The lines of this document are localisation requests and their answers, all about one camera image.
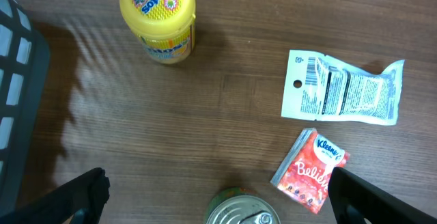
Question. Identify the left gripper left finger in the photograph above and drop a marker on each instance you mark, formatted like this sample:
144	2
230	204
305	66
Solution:
80	200

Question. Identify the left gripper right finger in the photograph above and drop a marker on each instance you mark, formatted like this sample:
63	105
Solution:
354	200

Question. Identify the red juice carton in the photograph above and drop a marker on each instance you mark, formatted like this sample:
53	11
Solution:
305	172

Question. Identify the silver tin can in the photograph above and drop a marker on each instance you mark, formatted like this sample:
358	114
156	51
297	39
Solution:
237	205

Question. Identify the silver foil sachet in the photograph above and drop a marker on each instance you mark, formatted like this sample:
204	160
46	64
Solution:
319	87

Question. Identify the yellow lidded jar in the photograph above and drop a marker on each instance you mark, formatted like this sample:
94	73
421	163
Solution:
166	28

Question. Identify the grey plastic mesh basket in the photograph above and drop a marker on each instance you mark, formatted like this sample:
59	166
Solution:
25	57

